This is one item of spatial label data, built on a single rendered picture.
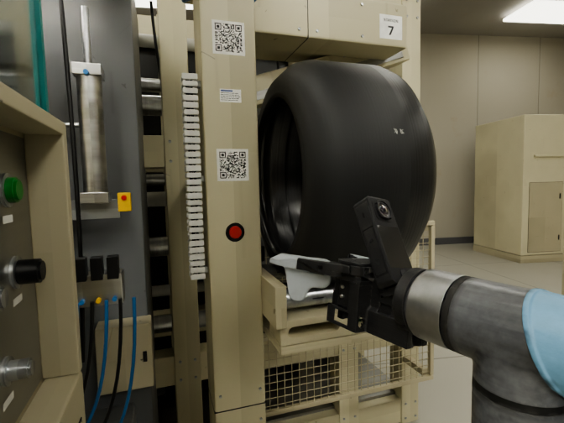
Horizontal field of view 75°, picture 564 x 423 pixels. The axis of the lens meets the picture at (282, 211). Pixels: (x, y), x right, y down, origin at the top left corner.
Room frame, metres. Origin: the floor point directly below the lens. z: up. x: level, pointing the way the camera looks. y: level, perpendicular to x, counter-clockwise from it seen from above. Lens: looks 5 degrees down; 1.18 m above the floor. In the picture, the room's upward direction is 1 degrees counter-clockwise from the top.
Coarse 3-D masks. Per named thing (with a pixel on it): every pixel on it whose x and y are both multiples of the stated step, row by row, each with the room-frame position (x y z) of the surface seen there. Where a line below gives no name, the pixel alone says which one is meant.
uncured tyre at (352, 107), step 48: (288, 96) 0.89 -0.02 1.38; (336, 96) 0.78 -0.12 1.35; (384, 96) 0.82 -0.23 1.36; (288, 144) 1.28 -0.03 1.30; (336, 144) 0.74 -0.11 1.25; (384, 144) 0.77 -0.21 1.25; (432, 144) 0.82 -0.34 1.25; (288, 192) 1.30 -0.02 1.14; (336, 192) 0.74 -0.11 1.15; (384, 192) 0.76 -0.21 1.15; (432, 192) 0.81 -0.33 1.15; (288, 240) 1.21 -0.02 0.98; (336, 240) 0.77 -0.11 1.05
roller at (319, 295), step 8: (312, 288) 0.87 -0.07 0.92; (320, 288) 0.87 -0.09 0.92; (328, 288) 0.88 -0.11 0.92; (288, 296) 0.84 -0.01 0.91; (312, 296) 0.86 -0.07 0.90; (320, 296) 0.86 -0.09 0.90; (328, 296) 0.87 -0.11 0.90; (288, 304) 0.84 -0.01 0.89; (296, 304) 0.85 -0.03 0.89; (304, 304) 0.85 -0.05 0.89; (312, 304) 0.86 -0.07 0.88
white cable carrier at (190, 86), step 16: (192, 80) 0.90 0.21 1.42; (192, 96) 0.86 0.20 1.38; (192, 112) 0.86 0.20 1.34; (192, 128) 0.86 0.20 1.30; (192, 144) 0.86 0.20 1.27; (192, 160) 0.86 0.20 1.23; (192, 176) 0.86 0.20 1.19; (192, 192) 0.87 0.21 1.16; (192, 208) 0.86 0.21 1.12; (192, 224) 0.86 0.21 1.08; (192, 240) 0.87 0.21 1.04; (192, 256) 0.86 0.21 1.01; (192, 272) 0.86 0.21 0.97
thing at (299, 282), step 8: (280, 256) 0.50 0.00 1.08; (288, 256) 0.49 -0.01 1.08; (296, 256) 0.49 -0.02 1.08; (280, 264) 0.49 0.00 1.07; (288, 264) 0.48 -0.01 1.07; (296, 264) 0.47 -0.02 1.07; (288, 272) 0.49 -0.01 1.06; (296, 272) 0.48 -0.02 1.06; (304, 272) 0.48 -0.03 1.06; (288, 280) 0.49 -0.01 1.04; (296, 280) 0.48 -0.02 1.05; (304, 280) 0.48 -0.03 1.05; (312, 280) 0.47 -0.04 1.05; (320, 280) 0.47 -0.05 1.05; (328, 280) 0.46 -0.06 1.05; (288, 288) 0.49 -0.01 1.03; (296, 288) 0.48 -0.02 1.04; (304, 288) 0.48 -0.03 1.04; (296, 296) 0.48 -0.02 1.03; (304, 296) 0.48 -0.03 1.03
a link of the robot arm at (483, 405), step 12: (480, 396) 0.31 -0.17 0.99; (492, 396) 0.30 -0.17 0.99; (480, 408) 0.31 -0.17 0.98; (492, 408) 0.30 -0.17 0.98; (504, 408) 0.29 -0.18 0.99; (516, 408) 0.28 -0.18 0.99; (528, 408) 0.28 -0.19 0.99; (540, 408) 0.28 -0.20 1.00; (552, 408) 0.27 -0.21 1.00; (480, 420) 0.31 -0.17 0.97; (492, 420) 0.30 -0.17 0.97; (504, 420) 0.29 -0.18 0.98; (516, 420) 0.28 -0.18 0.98; (528, 420) 0.28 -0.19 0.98; (540, 420) 0.28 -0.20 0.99; (552, 420) 0.27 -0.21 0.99
